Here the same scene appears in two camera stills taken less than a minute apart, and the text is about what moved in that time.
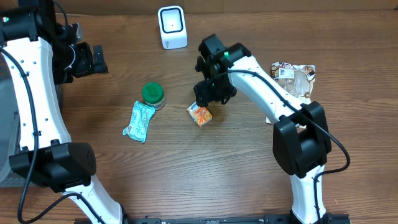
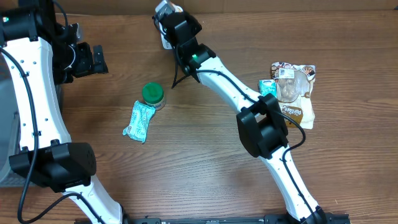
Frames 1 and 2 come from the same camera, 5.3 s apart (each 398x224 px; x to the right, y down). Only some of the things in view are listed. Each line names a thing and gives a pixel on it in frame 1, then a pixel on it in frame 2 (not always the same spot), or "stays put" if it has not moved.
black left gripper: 94,59 stays put
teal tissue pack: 141,115 stays put
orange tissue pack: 201,115 → 178,9
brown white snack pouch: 298,78 stays put
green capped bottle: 153,94 stays put
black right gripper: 208,96 → 194,23
